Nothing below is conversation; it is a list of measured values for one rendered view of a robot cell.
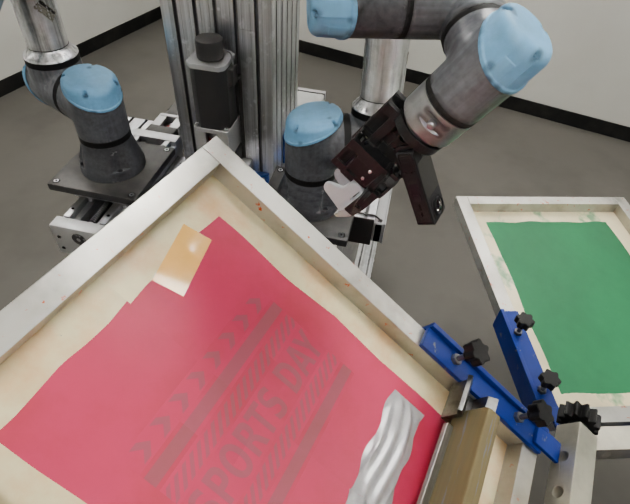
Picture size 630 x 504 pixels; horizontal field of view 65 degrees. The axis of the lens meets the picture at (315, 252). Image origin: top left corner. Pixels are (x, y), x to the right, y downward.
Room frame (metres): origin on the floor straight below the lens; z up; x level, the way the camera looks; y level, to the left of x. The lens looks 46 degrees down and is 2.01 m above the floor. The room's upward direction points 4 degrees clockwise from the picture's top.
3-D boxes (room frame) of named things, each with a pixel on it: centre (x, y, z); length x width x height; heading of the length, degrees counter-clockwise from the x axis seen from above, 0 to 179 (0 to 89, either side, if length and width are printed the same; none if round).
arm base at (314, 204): (0.90, 0.02, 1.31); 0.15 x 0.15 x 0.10
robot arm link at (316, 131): (0.90, 0.02, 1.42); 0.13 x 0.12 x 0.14; 98
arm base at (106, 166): (0.99, 0.51, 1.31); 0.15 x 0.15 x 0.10
